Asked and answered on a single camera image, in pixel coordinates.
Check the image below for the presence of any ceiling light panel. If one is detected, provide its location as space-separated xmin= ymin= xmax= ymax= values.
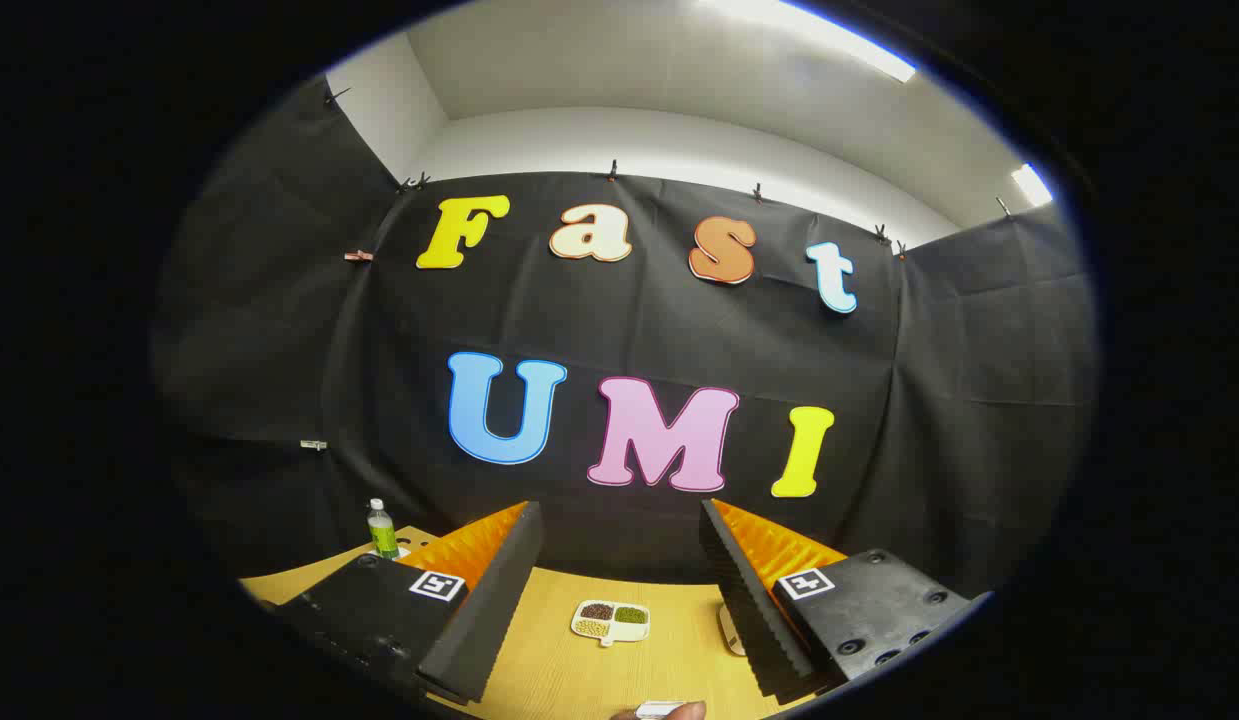
xmin=1011 ymin=163 xmax=1054 ymax=208
xmin=699 ymin=0 xmax=918 ymax=83

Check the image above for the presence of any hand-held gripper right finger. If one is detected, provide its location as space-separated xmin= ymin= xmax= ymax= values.
xmin=700 ymin=498 xmax=992 ymax=701

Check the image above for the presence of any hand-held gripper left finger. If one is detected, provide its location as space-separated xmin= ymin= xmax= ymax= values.
xmin=275 ymin=500 xmax=543 ymax=706

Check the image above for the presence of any green drink bottle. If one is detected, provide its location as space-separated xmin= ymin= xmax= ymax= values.
xmin=367 ymin=498 xmax=400 ymax=559

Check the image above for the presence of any white divided bean tray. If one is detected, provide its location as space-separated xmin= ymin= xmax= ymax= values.
xmin=570 ymin=599 xmax=651 ymax=648

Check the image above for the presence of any row of black clips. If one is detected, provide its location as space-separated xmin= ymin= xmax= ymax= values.
xmin=324 ymin=88 xmax=1012 ymax=259

